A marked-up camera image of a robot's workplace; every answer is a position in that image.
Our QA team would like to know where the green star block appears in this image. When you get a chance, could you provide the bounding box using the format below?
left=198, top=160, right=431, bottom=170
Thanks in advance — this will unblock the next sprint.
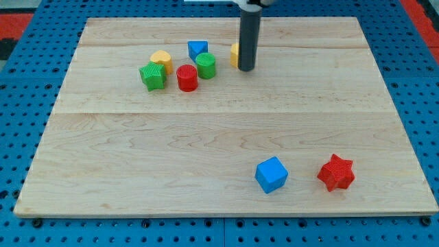
left=139, top=62, right=167, bottom=91

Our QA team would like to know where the red cylinder block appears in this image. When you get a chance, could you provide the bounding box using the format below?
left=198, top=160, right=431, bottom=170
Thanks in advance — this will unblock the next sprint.
left=176, top=64, right=198, bottom=92

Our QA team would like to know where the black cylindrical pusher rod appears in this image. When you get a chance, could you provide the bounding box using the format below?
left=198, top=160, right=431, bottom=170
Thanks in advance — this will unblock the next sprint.
left=238, top=3, right=262, bottom=72

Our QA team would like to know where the red star block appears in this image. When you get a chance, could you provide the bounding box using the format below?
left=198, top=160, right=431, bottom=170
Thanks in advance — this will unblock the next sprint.
left=317, top=154, right=355, bottom=192

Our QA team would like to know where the light wooden board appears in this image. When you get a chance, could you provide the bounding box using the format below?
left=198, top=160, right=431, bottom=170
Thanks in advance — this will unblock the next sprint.
left=14, top=17, right=438, bottom=218

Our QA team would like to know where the green cylinder block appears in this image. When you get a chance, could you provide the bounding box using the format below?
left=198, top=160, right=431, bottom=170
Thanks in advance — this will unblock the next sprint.
left=195, top=52, right=216, bottom=80

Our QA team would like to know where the blue triangle block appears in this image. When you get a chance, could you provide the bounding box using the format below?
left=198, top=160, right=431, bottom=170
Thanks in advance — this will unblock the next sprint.
left=187, top=40, right=209, bottom=62

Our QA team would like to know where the yellow heart block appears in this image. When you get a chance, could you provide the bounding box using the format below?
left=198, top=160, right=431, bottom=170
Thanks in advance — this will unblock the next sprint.
left=150, top=50, right=174, bottom=75

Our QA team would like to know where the yellow block behind rod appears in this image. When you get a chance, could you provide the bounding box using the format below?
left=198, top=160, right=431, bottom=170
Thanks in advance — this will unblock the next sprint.
left=230, top=43, right=239, bottom=69

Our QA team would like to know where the blue cube block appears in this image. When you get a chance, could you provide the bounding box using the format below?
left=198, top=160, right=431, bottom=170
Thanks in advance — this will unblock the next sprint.
left=254, top=156, right=289, bottom=193

